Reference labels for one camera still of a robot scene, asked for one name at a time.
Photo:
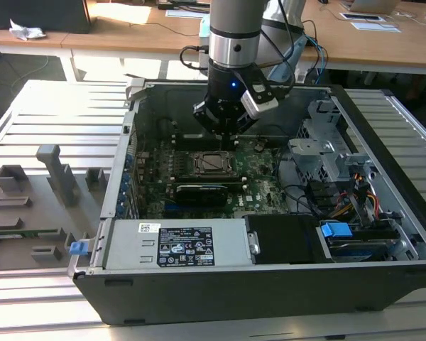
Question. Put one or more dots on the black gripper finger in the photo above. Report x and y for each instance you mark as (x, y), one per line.
(243, 124)
(206, 115)

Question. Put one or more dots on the thin metal locking lever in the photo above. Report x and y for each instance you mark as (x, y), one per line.
(216, 175)
(209, 152)

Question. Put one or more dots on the silver CPU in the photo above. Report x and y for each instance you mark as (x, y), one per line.
(213, 160)

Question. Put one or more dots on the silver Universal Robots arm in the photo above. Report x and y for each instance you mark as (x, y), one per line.
(234, 32)

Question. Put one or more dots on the black RAM slot bank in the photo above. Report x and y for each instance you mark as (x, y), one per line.
(188, 142)
(206, 179)

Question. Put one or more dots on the CPU socket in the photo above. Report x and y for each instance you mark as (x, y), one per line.
(213, 167)

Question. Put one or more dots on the pale blue teach pendant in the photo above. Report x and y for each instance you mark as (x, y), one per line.
(282, 71)

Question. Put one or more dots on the green motherboard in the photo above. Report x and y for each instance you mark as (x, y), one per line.
(262, 193)

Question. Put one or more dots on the silver metal drive cage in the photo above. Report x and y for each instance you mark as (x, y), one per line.
(312, 156)

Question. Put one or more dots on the black graphics card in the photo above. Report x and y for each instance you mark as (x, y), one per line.
(200, 194)

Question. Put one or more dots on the white paper sheet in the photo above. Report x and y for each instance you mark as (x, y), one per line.
(182, 13)
(375, 27)

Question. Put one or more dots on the wooden desk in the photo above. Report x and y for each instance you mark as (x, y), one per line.
(128, 35)
(369, 46)

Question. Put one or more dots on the black fan shroud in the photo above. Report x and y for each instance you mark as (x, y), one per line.
(287, 238)

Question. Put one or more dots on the hard disk in blue carrier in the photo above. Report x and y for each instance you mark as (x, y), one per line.
(337, 231)

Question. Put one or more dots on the grey power supply unit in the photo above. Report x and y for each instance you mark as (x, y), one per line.
(128, 245)

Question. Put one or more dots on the flat tablet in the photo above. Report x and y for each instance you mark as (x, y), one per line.
(362, 17)

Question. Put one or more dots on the black open PC case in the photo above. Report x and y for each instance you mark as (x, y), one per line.
(234, 298)

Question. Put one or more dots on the grey laptop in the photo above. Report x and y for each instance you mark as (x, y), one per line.
(374, 5)

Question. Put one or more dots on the grey parts rack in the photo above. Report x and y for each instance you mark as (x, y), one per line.
(57, 213)

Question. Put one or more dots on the blue case latch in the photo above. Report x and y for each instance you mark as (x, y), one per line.
(77, 249)

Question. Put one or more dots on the black box on desk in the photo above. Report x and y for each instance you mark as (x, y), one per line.
(39, 16)

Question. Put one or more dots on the crumpled white paper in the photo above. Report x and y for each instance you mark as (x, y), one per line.
(26, 31)

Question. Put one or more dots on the green RAM stick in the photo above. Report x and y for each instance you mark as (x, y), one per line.
(39, 232)

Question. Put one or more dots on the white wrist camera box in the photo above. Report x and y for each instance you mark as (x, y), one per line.
(261, 103)

